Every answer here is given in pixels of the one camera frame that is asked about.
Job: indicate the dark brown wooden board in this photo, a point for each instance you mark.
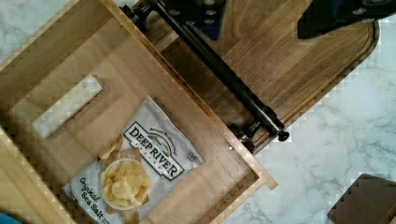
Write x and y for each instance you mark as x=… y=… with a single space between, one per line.
x=369 y=200

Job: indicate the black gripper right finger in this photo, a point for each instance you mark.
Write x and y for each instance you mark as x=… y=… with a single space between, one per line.
x=324 y=16

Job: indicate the Deep River chips bag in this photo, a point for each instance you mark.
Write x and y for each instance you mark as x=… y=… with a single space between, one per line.
x=139 y=169

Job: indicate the blue object at corner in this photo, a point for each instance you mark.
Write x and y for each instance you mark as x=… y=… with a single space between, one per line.
x=5 y=219

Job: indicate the black metal drawer handle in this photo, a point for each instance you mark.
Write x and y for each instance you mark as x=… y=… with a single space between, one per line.
x=264 y=116

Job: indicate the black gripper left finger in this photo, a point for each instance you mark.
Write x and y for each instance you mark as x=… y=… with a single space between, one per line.
x=205 y=15

